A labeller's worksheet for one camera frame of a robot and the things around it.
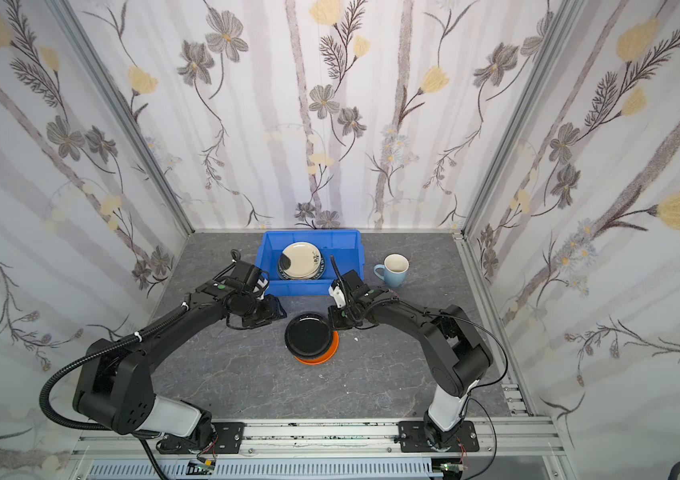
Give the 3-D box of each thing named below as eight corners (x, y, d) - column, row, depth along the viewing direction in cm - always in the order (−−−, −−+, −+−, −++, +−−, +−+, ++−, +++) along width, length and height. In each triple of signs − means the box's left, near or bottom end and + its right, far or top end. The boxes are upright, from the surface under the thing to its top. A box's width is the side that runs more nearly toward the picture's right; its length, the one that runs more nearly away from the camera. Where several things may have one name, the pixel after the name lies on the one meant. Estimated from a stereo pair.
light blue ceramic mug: (374, 288, 106) (377, 271, 98) (373, 270, 111) (376, 253, 103) (405, 288, 106) (411, 271, 98) (403, 271, 111) (408, 253, 103)
